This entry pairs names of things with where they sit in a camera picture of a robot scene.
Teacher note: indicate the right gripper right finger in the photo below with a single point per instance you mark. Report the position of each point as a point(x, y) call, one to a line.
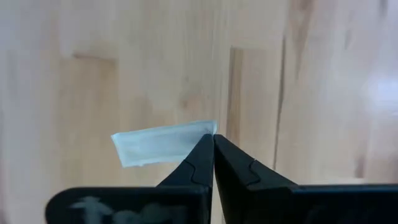
point(239, 186)

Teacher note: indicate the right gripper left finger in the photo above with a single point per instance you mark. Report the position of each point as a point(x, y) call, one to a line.
point(199, 168)

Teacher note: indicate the white bandage strip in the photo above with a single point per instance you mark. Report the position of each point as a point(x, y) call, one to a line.
point(155, 144)

